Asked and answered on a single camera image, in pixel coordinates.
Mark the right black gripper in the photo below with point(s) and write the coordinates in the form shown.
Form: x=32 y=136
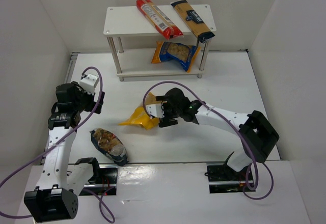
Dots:
x=166 y=115

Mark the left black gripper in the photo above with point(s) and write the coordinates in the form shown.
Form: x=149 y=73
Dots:
x=96 y=103

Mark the yellow macaroni bag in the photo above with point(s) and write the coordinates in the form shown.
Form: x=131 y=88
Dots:
x=139 y=118

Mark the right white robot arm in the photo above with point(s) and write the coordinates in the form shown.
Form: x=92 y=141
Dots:
x=254 y=130

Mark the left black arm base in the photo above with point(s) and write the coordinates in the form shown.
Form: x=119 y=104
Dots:
x=105 y=184

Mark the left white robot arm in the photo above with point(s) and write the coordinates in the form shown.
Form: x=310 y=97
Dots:
x=55 y=196

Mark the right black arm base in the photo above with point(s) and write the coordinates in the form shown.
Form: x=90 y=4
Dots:
x=224 y=180

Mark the dark mixed pasta bag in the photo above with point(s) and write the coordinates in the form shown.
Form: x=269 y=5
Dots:
x=109 y=145

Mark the blue yellow pasta bag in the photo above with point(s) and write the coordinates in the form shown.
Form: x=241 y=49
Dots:
x=185 y=55

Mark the white two-tier shelf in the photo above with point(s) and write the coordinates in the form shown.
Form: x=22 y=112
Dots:
x=128 y=22

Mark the tan and blue spaghetti package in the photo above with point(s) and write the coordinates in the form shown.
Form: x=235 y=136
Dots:
x=193 y=21

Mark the red spaghetti package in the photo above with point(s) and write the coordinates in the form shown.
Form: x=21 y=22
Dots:
x=158 y=19

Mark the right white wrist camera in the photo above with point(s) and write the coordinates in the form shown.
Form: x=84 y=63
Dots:
x=155 y=110

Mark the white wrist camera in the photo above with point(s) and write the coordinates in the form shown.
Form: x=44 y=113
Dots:
x=89 y=82
x=155 y=110

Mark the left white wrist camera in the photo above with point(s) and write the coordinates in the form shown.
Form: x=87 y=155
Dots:
x=89 y=82

